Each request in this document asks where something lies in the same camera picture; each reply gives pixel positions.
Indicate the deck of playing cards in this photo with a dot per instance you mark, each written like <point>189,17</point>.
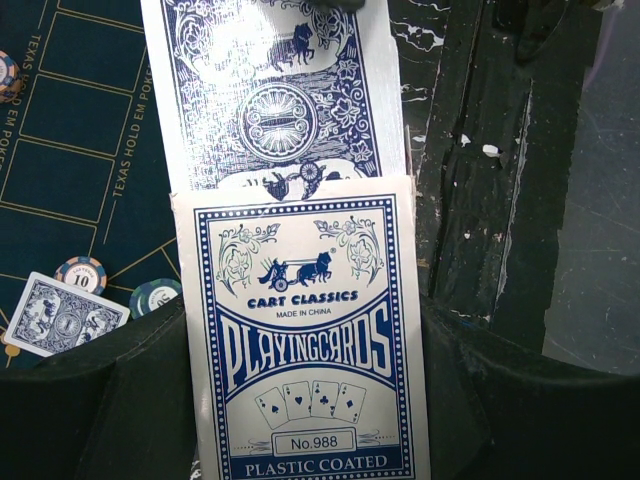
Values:
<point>281,95</point>

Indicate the round blue poker mat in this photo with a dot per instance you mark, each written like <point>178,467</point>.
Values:
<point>83,171</point>

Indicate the blue playing card box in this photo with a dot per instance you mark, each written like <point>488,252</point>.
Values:
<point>304,331</point>

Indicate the green poker chip stack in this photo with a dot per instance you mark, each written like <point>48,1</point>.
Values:
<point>152,295</point>

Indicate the blue white poker chip stack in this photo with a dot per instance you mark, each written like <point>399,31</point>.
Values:
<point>83,272</point>

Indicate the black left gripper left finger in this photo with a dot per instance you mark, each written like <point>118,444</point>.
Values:
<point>118,407</point>

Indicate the blue white chips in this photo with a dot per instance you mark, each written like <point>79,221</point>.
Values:
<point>10,78</point>

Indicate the dealt face-down playing card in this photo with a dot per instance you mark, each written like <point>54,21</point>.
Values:
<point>52,317</point>

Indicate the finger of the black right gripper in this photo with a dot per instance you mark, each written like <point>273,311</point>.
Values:
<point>348,6</point>

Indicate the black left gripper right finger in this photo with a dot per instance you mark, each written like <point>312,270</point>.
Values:
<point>500,411</point>

